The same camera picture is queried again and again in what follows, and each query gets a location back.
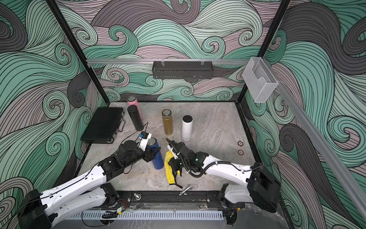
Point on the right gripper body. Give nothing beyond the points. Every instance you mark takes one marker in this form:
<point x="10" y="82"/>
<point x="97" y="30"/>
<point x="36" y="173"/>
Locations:
<point x="178" y="163"/>

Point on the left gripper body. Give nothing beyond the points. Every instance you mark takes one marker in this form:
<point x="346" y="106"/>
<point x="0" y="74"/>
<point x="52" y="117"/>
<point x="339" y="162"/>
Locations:
<point x="146" y="155"/>

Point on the blue thermos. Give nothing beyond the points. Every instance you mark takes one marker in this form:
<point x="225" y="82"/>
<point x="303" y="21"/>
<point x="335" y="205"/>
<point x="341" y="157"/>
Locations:
<point x="158" y="162"/>

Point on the yellow grey cleaning cloth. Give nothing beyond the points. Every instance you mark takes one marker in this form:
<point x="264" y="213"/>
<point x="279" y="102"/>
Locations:
<point x="170" y="175"/>

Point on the gold thermos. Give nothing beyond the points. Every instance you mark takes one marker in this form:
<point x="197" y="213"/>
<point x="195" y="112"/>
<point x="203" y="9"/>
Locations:
<point x="167" y="121"/>

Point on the black thermos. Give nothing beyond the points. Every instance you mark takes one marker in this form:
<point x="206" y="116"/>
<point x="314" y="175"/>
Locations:
<point x="135" y="117"/>

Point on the pink thermos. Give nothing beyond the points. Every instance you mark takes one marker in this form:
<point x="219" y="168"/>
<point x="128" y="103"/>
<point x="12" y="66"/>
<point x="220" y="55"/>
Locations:
<point x="132" y="100"/>

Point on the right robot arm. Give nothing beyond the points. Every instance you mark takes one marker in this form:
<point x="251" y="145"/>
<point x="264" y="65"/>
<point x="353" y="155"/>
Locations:
<point x="252" y="184"/>

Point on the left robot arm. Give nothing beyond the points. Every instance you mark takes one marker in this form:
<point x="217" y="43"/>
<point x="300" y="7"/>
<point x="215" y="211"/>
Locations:
<point x="43" y="210"/>

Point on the white thermos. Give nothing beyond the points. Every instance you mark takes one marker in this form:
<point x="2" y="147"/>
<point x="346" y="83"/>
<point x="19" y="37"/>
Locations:
<point x="187" y="126"/>

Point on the black hard case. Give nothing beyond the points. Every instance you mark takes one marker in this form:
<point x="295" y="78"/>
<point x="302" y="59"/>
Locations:
<point x="104" y="125"/>

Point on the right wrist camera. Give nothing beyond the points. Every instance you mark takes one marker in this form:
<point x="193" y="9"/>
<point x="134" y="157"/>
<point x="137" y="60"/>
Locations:
<point x="173" y="151"/>

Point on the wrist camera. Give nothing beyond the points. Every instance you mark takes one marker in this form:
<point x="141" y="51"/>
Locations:
<point x="173" y="151"/>
<point x="144" y="138"/>

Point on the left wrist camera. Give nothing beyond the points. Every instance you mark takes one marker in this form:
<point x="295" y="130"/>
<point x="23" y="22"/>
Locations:
<point x="144" y="138"/>

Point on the silver bolt on rail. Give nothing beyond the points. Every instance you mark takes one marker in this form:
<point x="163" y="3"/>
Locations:
<point x="184" y="192"/>

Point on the silver knob on rail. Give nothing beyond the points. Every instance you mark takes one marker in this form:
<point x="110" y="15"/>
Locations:
<point x="137" y="196"/>

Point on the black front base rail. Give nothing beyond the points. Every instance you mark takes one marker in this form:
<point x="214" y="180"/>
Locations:
<point x="172" y="196"/>

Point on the white slotted cable duct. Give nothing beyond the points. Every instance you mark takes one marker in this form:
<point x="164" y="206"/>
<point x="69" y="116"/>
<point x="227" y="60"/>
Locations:
<point x="154" y="215"/>

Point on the black wall shelf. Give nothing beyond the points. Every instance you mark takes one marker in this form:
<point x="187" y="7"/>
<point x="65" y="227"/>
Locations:
<point x="182" y="70"/>

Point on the clear acrylic wall holder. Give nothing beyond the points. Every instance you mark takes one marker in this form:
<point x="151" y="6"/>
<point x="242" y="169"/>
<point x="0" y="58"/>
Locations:
<point x="260" y="79"/>

